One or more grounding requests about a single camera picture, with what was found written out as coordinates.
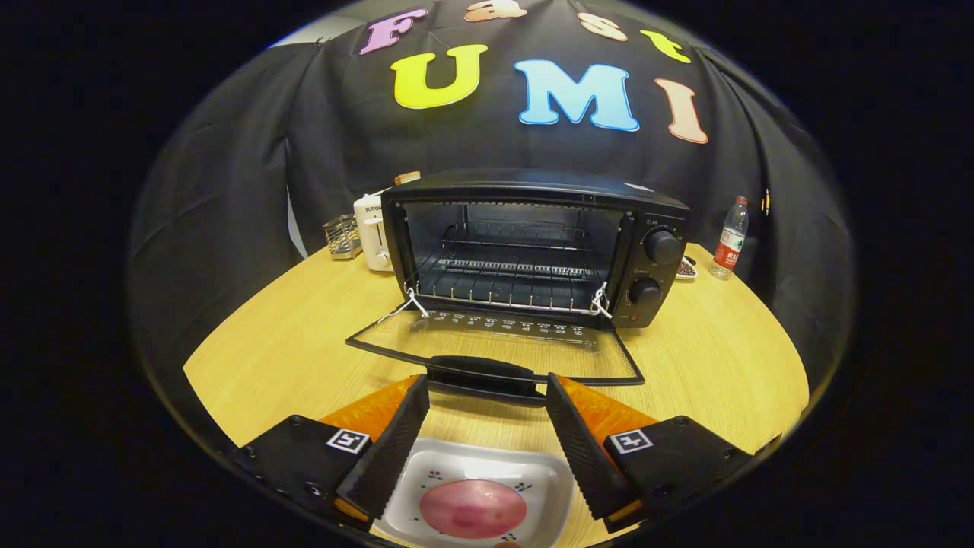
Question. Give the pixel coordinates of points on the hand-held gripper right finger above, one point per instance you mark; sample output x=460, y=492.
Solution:
x=582, y=457

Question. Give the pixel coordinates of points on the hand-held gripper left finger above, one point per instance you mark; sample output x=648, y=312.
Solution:
x=396, y=449

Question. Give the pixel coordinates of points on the white square dish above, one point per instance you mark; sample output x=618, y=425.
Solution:
x=456, y=464

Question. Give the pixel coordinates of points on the pink round ham slice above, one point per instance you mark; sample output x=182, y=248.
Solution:
x=472, y=508

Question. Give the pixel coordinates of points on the black toaster oven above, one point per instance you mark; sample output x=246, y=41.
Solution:
x=494, y=183

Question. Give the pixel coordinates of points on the white pop-up toaster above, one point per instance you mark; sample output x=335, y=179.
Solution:
x=371, y=236

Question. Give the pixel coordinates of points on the white divided grain dish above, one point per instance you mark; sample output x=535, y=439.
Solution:
x=686, y=269

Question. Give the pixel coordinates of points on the clear plastic water bottle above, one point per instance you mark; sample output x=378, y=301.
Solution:
x=730, y=243

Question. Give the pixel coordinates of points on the brown bread slice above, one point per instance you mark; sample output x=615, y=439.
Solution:
x=407, y=178

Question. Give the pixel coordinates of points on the black backdrop cloth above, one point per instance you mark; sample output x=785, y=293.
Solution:
x=228, y=190

